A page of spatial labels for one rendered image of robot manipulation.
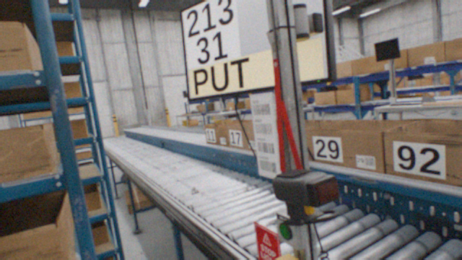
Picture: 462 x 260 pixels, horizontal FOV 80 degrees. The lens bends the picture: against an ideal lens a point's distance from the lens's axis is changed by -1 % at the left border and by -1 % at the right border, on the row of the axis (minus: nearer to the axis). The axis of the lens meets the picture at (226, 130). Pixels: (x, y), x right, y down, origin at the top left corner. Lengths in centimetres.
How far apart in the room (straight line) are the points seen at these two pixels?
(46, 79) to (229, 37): 47
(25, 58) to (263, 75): 52
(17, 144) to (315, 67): 64
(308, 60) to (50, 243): 68
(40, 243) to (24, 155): 18
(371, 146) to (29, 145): 108
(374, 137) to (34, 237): 108
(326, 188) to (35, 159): 56
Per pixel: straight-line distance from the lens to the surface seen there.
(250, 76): 78
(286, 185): 53
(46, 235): 69
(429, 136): 110
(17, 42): 68
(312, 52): 69
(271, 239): 73
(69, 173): 63
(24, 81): 64
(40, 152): 67
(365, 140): 122
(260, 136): 66
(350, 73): 685
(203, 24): 91
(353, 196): 129
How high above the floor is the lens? 124
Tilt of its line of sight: 6 degrees down
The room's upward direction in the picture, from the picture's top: 8 degrees counter-clockwise
